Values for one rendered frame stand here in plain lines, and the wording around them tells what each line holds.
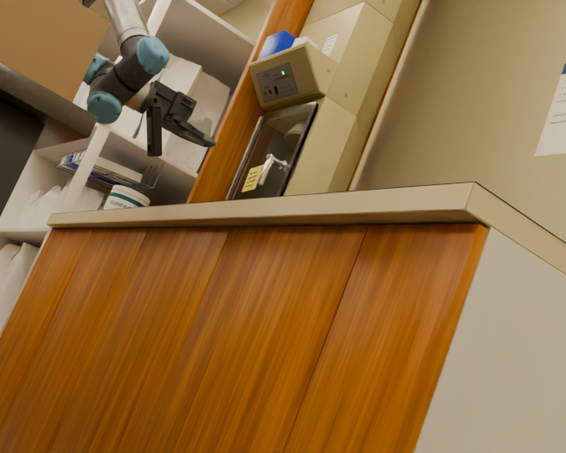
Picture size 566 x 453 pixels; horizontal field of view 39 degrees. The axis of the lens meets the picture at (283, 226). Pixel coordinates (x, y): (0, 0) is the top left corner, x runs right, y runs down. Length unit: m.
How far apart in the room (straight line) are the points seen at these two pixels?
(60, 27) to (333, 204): 0.60
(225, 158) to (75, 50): 0.97
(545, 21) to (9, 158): 1.55
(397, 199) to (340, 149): 1.06
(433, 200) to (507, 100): 1.28
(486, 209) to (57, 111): 0.73
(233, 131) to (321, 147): 0.38
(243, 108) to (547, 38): 0.89
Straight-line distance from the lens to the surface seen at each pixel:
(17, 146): 1.43
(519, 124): 2.23
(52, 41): 1.52
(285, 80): 2.27
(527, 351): 1.10
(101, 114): 1.82
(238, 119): 2.44
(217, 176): 2.39
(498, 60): 2.45
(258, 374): 1.28
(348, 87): 2.20
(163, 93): 1.98
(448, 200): 1.04
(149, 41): 1.78
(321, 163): 2.13
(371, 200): 1.17
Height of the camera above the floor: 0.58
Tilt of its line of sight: 13 degrees up
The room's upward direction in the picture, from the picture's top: 22 degrees clockwise
